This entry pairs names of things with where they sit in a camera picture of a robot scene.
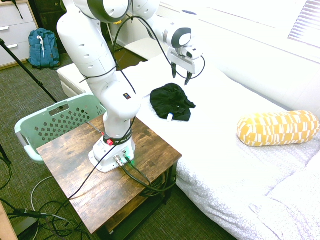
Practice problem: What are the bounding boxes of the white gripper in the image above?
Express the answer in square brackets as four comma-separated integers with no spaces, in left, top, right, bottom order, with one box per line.
[166,48,199,86]

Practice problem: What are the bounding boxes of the black garment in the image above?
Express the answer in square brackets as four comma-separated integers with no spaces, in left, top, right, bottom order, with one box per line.
[149,83,197,123]

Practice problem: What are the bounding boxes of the mint green laundry basket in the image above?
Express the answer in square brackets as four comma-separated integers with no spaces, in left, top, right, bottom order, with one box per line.
[14,92,108,165]

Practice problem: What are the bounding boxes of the white textured bedspread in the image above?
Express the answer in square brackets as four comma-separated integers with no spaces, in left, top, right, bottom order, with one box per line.
[119,53,320,240]

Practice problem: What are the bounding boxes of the yellow patterned bolster pillow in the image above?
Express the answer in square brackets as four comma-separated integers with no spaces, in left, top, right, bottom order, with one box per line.
[236,110,320,147]

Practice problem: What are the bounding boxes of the cream cushioned bench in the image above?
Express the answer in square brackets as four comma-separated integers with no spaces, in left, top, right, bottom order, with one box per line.
[56,63,97,99]

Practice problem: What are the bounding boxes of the white window blinds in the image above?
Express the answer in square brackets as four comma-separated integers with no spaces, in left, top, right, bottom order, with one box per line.
[287,0,320,49]

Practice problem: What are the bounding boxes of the rustic wooden side table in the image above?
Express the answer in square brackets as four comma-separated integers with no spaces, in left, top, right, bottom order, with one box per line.
[36,113,183,240]

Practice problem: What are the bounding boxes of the blue backpack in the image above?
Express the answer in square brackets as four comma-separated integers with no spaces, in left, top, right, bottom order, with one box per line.
[26,27,61,70]

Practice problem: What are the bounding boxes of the dark wooden wardrobe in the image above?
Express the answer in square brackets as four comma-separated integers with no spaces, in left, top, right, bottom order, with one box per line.
[34,0,68,55]

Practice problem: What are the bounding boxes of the white drawer dresser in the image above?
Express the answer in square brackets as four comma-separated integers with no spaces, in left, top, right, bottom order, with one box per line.
[0,0,40,70]

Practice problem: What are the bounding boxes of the black power adapter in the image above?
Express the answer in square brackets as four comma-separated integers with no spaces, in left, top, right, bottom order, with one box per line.
[12,208,48,220]

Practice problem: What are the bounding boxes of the light wooden board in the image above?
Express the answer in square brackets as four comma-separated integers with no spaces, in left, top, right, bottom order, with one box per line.
[0,201,20,240]

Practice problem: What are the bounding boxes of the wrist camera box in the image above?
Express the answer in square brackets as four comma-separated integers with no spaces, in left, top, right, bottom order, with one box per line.
[183,45,204,61]

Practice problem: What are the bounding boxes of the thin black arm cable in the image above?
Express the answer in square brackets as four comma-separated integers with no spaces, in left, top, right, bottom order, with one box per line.
[67,13,206,201]

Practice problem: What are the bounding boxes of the black printed base strap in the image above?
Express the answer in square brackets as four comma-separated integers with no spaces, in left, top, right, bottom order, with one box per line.
[101,129,134,146]

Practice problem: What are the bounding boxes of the thick base power cable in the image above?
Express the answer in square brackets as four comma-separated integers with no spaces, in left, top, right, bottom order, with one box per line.
[120,154,177,198]

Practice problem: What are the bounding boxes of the black camera tripod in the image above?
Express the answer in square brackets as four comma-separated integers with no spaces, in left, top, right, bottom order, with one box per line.
[0,38,65,110]
[0,143,13,191]

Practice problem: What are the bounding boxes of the grey floor cable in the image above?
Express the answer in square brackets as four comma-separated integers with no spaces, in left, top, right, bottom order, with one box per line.
[29,174,55,214]

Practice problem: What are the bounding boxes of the black floor cable tangle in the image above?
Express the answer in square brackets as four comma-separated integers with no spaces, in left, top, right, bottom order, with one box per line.
[0,197,94,240]

